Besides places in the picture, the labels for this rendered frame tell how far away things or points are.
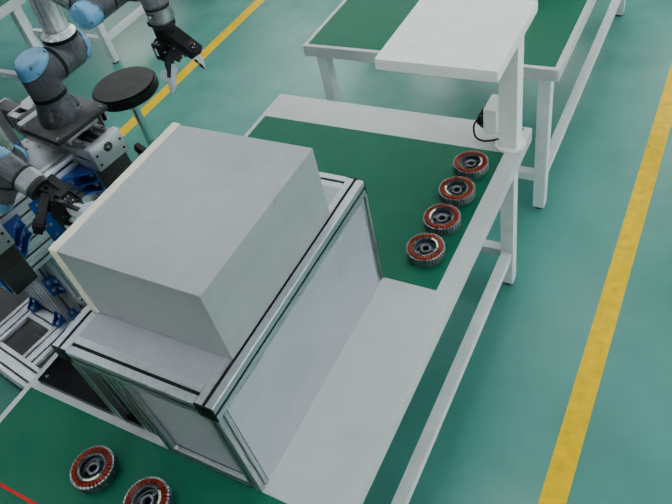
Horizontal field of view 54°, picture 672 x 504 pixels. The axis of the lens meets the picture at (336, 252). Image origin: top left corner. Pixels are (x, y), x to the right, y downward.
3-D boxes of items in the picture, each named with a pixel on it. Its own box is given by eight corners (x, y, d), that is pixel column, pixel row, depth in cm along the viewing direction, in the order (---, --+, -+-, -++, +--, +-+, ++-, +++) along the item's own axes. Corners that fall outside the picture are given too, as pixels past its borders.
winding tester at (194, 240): (92, 311, 148) (46, 249, 133) (201, 185, 172) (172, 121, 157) (232, 361, 131) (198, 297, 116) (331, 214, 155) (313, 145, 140)
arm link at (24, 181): (13, 177, 173) (13, 195, 179) (28, 187, 173) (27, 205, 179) (34, 161, 178) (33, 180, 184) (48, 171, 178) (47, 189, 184)
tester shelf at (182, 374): (60, 357, 146) (50, 345, 143) (225, 165, 184) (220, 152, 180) (218, 423, 127) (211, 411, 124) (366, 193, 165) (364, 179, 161)
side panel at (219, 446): (168, 449, 162) (113, 379, 139) (175, 439, 164) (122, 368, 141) (262, 492, 150) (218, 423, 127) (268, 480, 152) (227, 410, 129)
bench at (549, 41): (333, 175, 341) (302, 45, 287) (457, 0, 443) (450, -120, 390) (549, 217, 293) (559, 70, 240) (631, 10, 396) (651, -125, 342)
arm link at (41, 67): (23, 100, 218) (1, 64, 208) (51, 77, 225) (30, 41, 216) (48, 104, 213) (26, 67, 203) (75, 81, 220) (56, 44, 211)
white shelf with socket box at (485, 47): (393, 183, 214) (373, 58, 182) (434, 116, 235) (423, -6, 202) (498, 202, 199) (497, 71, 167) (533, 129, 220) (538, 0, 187)
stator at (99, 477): (76, 459, 165) (69, 453, 162) (119, 445, 165) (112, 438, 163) (75, 501, 157) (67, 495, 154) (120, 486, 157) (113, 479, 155)
